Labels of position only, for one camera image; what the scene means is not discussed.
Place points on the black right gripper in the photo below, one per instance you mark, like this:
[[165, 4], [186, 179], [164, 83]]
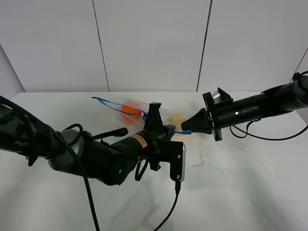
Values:
[[214, 117]]

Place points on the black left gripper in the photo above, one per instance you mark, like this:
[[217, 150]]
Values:
[[158, 140]]

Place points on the clear zip bag blue seal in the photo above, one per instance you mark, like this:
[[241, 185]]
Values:
[[155, 117]]

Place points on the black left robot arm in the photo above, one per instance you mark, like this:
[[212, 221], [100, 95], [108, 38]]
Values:
[[108, 157]]

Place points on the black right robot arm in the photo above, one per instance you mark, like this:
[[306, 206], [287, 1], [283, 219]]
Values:
[[276, 101]]

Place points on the yellow pear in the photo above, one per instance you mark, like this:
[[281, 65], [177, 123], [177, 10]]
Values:
[[176, 120]]

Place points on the orange fruit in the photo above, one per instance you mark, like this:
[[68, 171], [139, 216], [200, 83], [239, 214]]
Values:
[[131, 111]]

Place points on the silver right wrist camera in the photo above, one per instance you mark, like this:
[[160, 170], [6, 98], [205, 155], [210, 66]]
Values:
[[216, 97]]

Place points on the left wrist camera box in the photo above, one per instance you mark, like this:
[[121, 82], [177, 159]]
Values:
[[177, 161]]

